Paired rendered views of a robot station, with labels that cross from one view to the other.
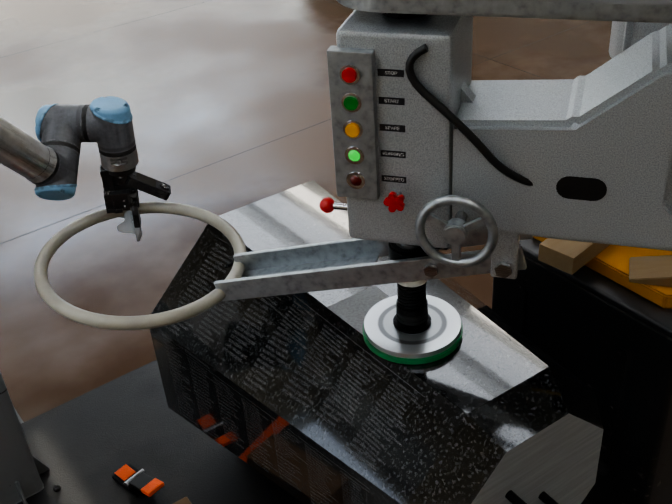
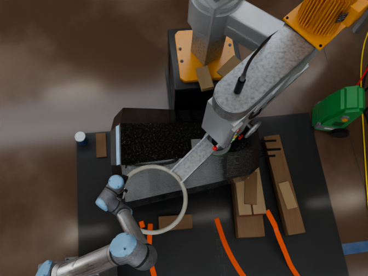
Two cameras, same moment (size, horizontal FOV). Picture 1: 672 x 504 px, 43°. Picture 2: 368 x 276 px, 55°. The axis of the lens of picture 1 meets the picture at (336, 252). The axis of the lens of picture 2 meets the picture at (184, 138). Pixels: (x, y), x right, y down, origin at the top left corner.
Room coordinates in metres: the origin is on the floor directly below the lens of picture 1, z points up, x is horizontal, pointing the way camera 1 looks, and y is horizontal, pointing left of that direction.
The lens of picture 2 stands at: (1.38, 0.76, 3.38)
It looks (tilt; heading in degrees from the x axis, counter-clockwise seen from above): 71 degrees down; 291
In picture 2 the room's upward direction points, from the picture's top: 7 degrees clockwise
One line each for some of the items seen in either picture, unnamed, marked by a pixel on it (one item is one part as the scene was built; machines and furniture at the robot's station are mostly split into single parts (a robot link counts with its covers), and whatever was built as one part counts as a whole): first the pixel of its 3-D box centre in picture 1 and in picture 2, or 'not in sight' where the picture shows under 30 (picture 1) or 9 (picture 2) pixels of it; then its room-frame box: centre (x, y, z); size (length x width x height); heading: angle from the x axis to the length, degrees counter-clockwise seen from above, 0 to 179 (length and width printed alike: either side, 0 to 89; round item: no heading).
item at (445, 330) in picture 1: (412, 324); (217, 141); (1.46, -0.16, 0.84); 0.21 x 0.21 x 0.01
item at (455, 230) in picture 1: (459, 221); (249, 126); (1.31, -0.23, 1.20); 0.15 x 0.10 x 0.15; 70
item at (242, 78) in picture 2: not in sight; (240, 83); (1.46, -0.15, 1.78); 0.04 x 0.04 x 0.17
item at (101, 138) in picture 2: not in sight; (101, 145); (2.48, 0.12, 0.02); 0.25 x 0.10 x 0.01; 124
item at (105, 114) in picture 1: (112, 125); (116, 183); (1.89, 0.51, 1.18); 0.10 x 0.09 x 0.12; 87
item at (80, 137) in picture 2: not in sight; (81, 138); (2.67, 0.16, 0.08); 0.10 x 0.10 x 0.13
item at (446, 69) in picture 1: (450, 130); (235, 110); (1.43, -0.23, 1.32); 0.36 x 0.22 x 0.45; 70
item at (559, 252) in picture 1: (577, 242); (204, 78); (1.78, -0.62, 0.81); 0.20 x 0.10 x 0.05; 132
